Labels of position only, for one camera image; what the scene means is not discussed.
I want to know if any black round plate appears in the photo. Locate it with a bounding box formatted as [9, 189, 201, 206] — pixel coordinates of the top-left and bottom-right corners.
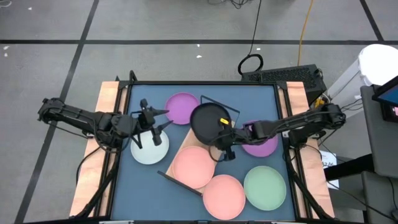
[190, 102, 233, 147]

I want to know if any black hanging cable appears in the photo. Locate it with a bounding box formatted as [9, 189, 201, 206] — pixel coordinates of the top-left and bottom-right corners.
[237, 0, 264, 77]

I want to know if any black table frame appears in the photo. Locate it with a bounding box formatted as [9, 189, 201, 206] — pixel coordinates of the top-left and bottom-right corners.
[70, 70, 335, 224]

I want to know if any small black device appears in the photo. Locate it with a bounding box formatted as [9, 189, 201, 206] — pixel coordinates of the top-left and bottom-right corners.
[381, 102, 398, 123]

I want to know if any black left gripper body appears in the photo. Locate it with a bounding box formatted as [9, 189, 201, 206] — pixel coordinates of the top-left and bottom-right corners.
[129, 98, 163, 147]

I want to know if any grey cart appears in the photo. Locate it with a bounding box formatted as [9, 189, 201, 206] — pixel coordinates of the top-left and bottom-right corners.
[360, 85, 398, 224]

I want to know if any green round plate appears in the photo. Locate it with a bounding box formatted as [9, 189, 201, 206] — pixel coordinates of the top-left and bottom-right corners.
[243, 165, 287, 212]

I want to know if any wooden dish rack tray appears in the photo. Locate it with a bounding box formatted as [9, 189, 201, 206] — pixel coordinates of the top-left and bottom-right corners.
[157, 95, 241, 197]

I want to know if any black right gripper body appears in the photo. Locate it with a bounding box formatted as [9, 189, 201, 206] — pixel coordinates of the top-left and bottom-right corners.
[213, 123, 251, 162]

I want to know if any white paper sheet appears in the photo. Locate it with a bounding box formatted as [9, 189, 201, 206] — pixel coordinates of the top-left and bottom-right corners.
[318, 150, 340, 190]

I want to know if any pink round plate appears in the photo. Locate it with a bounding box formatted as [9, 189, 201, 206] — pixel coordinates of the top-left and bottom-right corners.
[202, 174, 246, 221]
[172, 145, 216, 190]

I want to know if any white cylindrical bin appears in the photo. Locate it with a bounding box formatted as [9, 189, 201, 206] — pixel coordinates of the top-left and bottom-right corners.
[326, 43, 398, 121]

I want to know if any white round plate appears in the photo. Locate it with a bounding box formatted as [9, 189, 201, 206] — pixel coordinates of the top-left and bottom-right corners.
[130, 129, 170, 166]

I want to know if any tablet screen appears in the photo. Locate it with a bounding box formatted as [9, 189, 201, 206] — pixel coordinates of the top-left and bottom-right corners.
[371, 74, 398, 106]

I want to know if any wooden side board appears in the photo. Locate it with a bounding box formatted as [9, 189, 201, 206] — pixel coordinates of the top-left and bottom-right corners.
[278, 81, 336, 218]
[68, 81, 129, 218]

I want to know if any yellow hanging cable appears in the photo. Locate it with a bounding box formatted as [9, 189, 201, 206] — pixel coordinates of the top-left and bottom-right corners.
[297, 0, 315, 67]

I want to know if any purple round plate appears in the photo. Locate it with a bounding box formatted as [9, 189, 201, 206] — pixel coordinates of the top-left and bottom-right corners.
[241, 119, 279, 158]
[164, 91, 201, 126]

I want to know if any black computer case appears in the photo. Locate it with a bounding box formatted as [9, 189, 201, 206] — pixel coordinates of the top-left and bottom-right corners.
[241, 63, 327, 105]

